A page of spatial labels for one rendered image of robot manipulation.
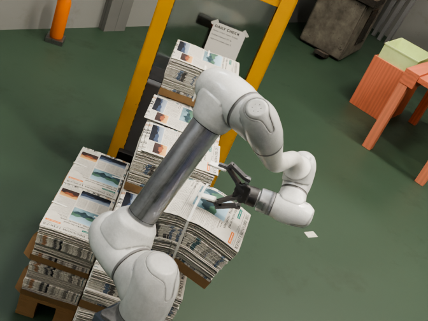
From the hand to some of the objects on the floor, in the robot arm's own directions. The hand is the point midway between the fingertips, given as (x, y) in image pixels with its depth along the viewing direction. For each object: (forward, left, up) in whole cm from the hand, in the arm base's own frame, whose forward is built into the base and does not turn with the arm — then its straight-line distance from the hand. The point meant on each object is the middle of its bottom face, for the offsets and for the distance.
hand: (206, 179), depth 223 cm
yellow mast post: (+101, +132, -130) cm, 211 cm away
